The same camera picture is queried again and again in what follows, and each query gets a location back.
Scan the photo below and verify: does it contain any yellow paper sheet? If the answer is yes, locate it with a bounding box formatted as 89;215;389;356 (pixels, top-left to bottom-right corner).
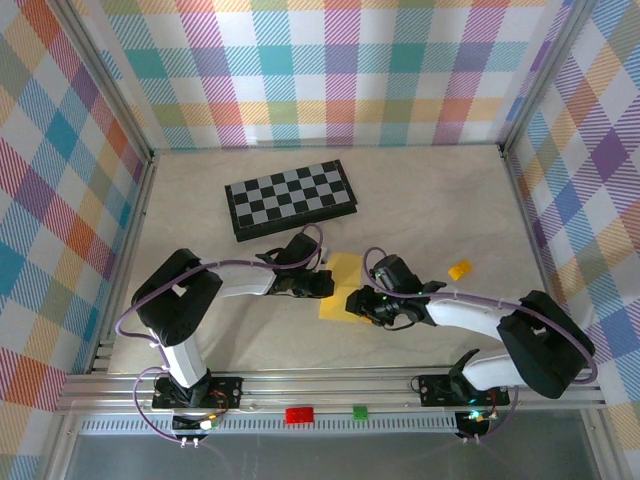
318;252;374;325

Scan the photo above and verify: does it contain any black and grey chessboard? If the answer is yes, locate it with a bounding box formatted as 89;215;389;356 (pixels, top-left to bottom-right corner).
223;159;359;244

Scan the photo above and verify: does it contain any small black control board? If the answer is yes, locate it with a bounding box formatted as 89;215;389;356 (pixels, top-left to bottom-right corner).
171;412;222;434
454;409;497;435

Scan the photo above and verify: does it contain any grey metal panel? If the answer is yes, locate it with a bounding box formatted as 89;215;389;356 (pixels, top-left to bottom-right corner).
47;433;609;480

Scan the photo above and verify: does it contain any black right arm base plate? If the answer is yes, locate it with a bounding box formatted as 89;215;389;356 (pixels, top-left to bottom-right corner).
417;372;511;407

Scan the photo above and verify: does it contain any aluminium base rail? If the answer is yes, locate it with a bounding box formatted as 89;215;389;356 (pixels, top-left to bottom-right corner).
54;367;609;416

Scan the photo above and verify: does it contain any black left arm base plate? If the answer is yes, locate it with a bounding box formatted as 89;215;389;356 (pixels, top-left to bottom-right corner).
151;375;245;411

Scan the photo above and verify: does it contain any grey slotted cable duct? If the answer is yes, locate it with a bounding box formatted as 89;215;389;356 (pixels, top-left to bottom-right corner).
79;417;461;436

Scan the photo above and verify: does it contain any aluminium side rail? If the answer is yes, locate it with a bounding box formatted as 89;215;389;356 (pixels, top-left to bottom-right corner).
87;149;159;375
498;144;581;371

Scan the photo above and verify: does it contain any aluminium frame post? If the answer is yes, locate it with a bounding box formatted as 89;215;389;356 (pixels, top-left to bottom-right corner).
57;0;157;164
498;0;601;151

